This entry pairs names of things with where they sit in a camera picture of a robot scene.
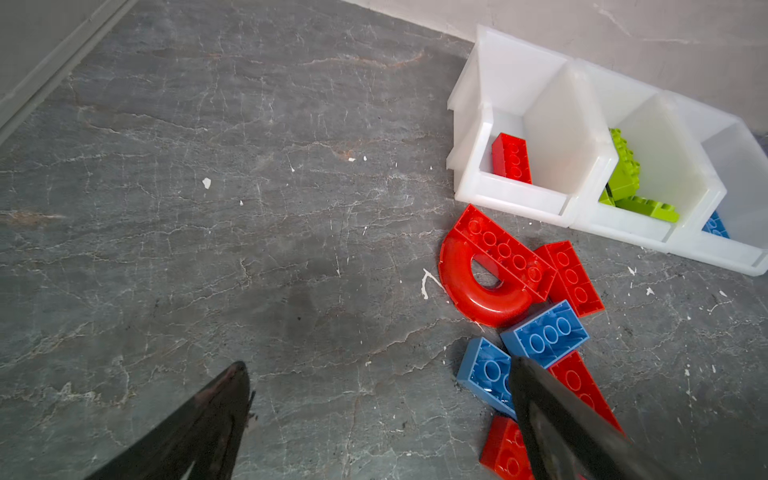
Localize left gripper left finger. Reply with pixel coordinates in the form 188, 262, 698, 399
89, 361, 254, 479

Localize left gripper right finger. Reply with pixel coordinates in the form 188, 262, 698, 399
509, 356, 679, 479

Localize red lego brick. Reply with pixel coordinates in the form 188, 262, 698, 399
548, 350, 624, 434
479, 415, 534, 480
535, 241, 605, 318
491, 133, 532, 184

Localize red lego brick top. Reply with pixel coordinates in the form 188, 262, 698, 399
535, 241, 605, 318

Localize blue lego brick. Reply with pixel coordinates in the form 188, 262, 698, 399
500, 300, 589, 369
702, 211, 729, 238
457, 337, 517, 420

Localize green lego brick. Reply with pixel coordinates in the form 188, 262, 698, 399
607, 128, 641, 201
615, 196, 680, 223

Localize white right bin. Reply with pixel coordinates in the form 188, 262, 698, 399
668, 93, 767, 276

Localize white bin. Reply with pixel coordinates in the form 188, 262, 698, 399
572, 60, 726, 253
446, 26, 618, 227
668, 93, 767, 276

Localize white middle bin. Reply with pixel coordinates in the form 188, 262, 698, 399
572, 60, 726, 253

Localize white left bin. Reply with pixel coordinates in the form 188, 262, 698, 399
446, 26, 618, 227

